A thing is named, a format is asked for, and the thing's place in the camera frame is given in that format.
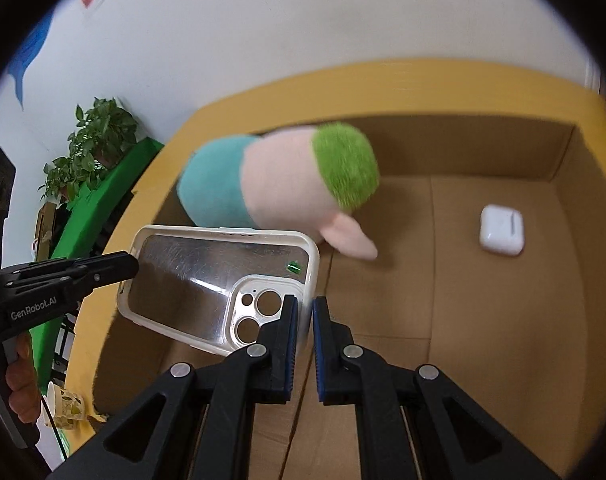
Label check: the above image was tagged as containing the blue wall poster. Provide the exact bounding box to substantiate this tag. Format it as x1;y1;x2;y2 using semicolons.
6;12;54;108

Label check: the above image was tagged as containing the patterned paper cup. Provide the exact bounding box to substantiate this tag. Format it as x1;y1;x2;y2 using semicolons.
46;382;86;431

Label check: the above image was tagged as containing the small potted green plant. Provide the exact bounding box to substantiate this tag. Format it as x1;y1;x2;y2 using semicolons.
38;155;106;206

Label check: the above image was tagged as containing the cream phone case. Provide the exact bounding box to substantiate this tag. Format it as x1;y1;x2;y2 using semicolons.
116;225;320;358

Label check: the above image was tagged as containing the white earbuds case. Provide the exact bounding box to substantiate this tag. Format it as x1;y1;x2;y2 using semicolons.
479;203;524;257

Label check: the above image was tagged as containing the large potted green plant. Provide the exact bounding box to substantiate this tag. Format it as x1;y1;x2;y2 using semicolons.
67;97;141;171

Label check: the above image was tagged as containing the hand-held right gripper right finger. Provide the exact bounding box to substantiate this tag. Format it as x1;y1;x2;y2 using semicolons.
311;296;564;480

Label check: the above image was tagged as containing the person's left hand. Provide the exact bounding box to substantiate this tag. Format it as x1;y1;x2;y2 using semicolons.
6;332;43;426

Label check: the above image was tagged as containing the pig plush toy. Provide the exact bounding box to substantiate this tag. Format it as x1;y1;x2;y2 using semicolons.
177;121;381;261

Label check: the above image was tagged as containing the brown cardboard box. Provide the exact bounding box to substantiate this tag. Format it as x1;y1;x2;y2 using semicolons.
90;115;606;480

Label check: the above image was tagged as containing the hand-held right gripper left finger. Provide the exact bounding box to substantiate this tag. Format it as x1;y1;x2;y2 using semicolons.
66;296;300;480

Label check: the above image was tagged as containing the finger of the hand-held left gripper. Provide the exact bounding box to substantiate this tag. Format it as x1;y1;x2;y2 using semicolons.
0;252;140;297

